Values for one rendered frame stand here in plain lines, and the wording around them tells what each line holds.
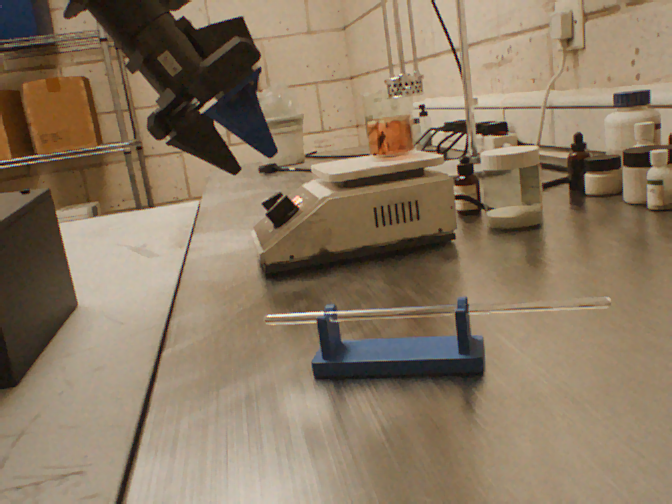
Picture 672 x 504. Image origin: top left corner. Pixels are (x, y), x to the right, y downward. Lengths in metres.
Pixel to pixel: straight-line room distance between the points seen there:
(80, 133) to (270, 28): 0.98
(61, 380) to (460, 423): 0.28
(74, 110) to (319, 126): 1.09
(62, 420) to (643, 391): 0.32
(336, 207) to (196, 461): 0.35
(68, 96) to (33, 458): 2.50
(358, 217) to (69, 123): 2.28
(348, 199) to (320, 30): 2.58
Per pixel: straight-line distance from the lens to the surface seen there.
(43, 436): 0.41
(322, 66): 3.17
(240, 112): 0.60
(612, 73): 1.15
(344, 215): 0.63
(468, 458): 0.30
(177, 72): 0.62
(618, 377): 0.37
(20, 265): 0.54
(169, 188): 3.16
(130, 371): 0.47
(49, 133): 2.85
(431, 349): 0.39
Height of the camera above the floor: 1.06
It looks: 13 degrees down
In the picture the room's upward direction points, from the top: 8 degrees counter-clockwise
